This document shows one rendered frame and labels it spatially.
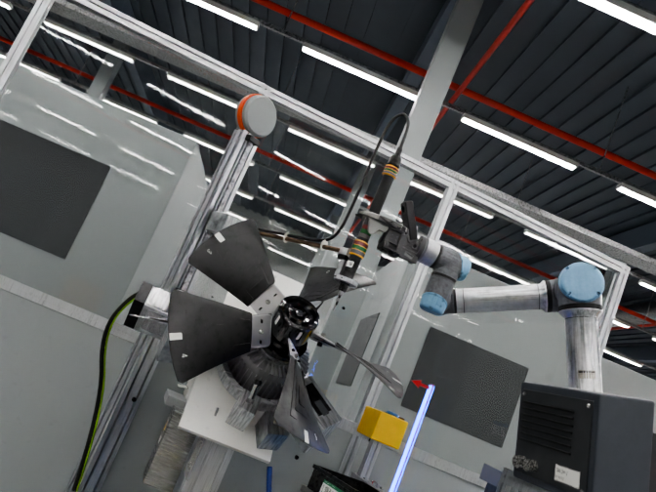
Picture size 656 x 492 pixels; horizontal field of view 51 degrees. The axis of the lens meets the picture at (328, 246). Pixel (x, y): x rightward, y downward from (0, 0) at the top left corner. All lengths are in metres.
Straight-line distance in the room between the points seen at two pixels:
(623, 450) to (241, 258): 1.12
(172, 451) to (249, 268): 0.59
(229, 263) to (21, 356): 0.93
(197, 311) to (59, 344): 0.93
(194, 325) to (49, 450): 1.02
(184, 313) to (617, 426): 1.01
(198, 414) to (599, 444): 1.05
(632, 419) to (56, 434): 1.90
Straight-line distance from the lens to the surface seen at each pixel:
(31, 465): 2.64
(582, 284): 1.98
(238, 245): 1.98
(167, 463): 2.16
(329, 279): 2.09
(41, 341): 2.59
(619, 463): 1.30
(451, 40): 7.14
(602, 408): 1.27
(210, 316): 1.76
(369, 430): 2.24
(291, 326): 1.80
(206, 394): 1.94
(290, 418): 1.66
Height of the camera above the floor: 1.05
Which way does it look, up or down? 11 degrees up
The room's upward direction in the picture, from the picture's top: 23 degrees clockwise
